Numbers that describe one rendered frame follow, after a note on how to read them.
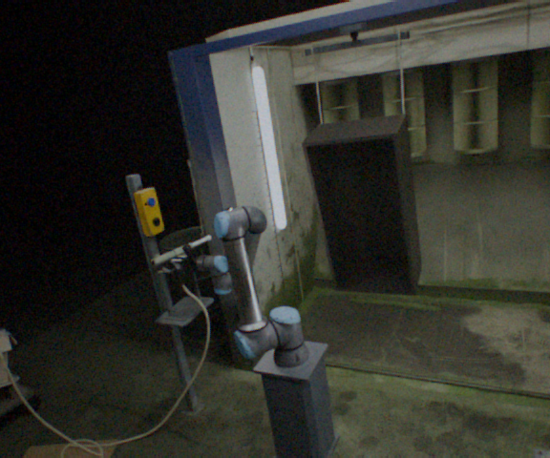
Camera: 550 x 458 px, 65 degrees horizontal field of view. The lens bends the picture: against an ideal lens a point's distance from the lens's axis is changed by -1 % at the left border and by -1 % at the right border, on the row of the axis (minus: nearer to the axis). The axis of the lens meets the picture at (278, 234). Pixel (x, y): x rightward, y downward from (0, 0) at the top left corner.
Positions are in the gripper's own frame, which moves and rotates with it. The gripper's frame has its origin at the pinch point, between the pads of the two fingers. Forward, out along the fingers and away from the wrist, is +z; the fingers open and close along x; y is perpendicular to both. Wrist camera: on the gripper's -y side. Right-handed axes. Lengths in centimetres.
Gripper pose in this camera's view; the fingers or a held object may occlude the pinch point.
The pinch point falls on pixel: (174, 259)
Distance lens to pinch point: 266.0
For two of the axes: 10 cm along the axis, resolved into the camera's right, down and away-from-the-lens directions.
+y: 1.9, 9.3, 3.2
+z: -8.6, 0.0, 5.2
